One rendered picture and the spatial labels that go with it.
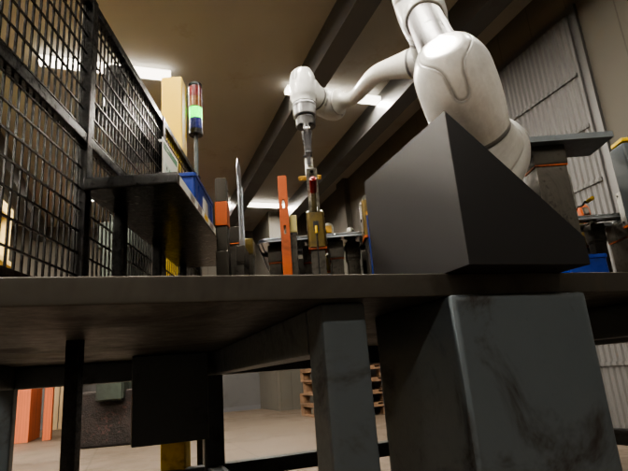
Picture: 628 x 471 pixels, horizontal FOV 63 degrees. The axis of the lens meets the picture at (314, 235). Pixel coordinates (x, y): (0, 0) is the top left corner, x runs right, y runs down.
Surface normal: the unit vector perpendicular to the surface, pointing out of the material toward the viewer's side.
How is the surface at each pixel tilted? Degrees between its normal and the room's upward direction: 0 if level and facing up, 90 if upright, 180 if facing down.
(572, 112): 90
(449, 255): 90
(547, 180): 90
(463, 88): 129
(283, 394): 90
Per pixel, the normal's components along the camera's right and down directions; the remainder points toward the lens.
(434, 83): -0.61, 0.44
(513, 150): 0.66, 0.10
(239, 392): 0.33, -0.27
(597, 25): -0.94, -0.02
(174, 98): 0.00, -0.26
